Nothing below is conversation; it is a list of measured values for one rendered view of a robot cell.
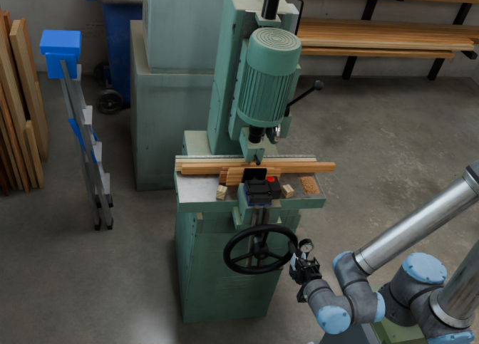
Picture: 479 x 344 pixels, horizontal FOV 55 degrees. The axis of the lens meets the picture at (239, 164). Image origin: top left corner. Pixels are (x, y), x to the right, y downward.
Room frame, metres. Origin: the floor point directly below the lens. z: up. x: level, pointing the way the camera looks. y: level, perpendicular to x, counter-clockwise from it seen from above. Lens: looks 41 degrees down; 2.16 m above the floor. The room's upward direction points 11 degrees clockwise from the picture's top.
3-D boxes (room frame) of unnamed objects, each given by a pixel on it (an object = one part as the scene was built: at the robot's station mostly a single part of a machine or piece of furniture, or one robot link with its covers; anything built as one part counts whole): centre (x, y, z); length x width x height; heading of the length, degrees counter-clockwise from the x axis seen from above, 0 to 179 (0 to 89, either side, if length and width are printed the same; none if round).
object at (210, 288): (1.55, 0.00, 0.36); 0.58 x 0.45 x 0.71; 18
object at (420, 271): (1.12, -0.75, 0.82); 0.17 x 0.15 x 0.18; 18
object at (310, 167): (1.45, -0.09, 0.92); 0.66 x 0.02 x 0.04; 108
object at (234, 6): (1.71, 0.05, 1.16); 0.22 x 0.22 x 0.72; 18
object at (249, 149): (1.45, -0.03, 1.03); 0.14 x 0.07 x 0.09; 18
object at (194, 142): (1.55, 0.00, 0.76); 0.57 x 0.45 x 0.09; 18
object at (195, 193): (1.33, -0.07, 0.87); 0.61 x 0.30 x 0.06; 108
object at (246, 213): (1.25, -0.10, 0.92); 0.15 x 0.13 x 0.09; 108
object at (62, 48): (1.78, 0.82, 0.58); 0.27 x 0.25 x 1.16; 110
